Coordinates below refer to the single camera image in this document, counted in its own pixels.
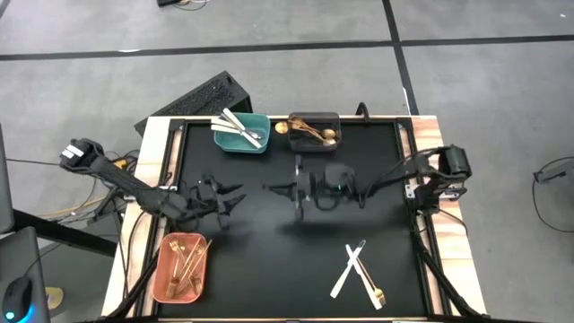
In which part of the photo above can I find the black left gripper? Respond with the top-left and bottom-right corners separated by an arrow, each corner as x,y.
178,177 -> 248,230

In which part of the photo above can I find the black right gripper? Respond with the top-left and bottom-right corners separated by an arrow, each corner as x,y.
262,154 -> 336,221

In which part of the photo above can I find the wooden chopstick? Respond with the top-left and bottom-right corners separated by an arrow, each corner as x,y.
290,115 -> 324,138

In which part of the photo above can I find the teal plastic bin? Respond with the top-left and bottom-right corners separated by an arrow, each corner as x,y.
213,110 -> 272,155

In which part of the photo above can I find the black plastic bin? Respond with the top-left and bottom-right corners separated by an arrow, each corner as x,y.
287,111 -> 343,153

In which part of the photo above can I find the black perforated computer case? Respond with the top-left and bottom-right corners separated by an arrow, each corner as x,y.
134,70 -> 254,137

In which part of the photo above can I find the orange plastic bin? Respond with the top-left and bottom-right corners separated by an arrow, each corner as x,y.
151,231 -> 209,304

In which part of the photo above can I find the black desk bar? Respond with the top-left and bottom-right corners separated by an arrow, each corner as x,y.
11,208 -> 118,258

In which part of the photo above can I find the yellow round sticker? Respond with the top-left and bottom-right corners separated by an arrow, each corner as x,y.
44,286 -> 65,311

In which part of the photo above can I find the dark grey desk pad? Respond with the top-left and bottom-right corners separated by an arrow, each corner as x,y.
0,226 -> 51,323

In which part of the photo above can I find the black computer mouse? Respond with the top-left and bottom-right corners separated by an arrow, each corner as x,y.
2,275 -> 35,323

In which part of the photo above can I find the black diagonal frame strut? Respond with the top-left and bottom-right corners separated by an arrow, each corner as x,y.
410,223 -> 484,320
106,253 -> 159,320

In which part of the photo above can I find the yellow cable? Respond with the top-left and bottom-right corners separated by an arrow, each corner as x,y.
42,196 -> 103,219

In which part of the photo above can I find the beige cable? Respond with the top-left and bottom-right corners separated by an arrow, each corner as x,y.
177,0 -> 210,12

